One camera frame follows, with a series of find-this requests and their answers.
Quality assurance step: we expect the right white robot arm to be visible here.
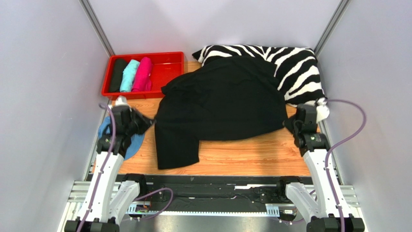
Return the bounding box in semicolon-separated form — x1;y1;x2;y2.
278;104;366;232

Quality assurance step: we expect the red plastic bin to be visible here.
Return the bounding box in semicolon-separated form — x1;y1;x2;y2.
101;51;185;100

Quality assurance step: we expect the zebra print pillow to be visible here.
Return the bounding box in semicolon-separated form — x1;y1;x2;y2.
192;44;326;107

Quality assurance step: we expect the rolled pink shirt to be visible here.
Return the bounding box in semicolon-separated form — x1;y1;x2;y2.
132;57;153;92

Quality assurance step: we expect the black t shirt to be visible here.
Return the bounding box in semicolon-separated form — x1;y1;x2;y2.
154;56;287;170

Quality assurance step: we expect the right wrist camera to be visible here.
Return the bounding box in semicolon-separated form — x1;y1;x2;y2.
315;98;330;123

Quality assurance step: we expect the rolled teal shirt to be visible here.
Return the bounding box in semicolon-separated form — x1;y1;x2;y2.
120;59;140;92

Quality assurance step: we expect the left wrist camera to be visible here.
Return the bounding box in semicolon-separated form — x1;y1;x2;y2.
114;96;129;106

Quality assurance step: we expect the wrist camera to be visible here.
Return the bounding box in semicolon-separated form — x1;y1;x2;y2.
315;98;330;123
114;96;129;106

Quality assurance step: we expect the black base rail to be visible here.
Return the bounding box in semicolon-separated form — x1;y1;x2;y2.
87;174;319;217

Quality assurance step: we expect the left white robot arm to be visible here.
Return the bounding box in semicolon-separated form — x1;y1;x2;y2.
64;103;154;232

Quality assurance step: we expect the rolled black shirt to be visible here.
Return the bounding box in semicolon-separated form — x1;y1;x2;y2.
108;58;128;93

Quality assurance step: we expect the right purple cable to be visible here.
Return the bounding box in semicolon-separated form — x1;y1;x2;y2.
277;98;368;232

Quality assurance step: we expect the blue bucket hat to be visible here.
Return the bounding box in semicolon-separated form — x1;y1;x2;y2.
98;116;145;160

